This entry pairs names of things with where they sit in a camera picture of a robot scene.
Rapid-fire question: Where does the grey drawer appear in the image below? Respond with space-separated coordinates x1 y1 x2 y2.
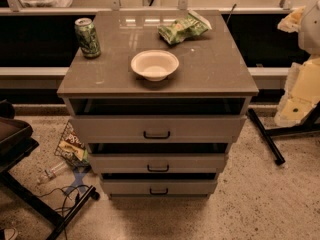
100 180 217 196
70 115 246 144
88 153 227 173

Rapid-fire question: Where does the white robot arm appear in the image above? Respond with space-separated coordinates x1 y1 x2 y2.
274 0 320 127

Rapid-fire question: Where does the grey drawer cabinet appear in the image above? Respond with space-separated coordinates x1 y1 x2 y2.
56 9 260 200

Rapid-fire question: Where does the white paper bowl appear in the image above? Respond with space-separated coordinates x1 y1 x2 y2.
131 50 179 82

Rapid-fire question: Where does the green chip bag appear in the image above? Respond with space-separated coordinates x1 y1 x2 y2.
157 10 212 45

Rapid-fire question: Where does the red chip bag on floor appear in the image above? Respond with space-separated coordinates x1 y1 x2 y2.
54 122 89 167

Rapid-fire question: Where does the green soda can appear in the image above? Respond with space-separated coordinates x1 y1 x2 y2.
74 18 101 58

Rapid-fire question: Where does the clear plastic bottle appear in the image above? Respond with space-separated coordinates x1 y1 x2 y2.
37 162 68 185

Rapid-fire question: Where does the metal railing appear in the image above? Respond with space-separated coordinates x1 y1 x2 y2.
0 0 320 17

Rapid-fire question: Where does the black cable on floor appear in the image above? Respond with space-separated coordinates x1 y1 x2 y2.
35 184 91 240

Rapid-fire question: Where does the black cart frame left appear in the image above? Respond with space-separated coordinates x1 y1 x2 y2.
0 100 100 240

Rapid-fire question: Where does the black stand frame right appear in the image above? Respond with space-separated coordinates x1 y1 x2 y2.
247 102 320 166

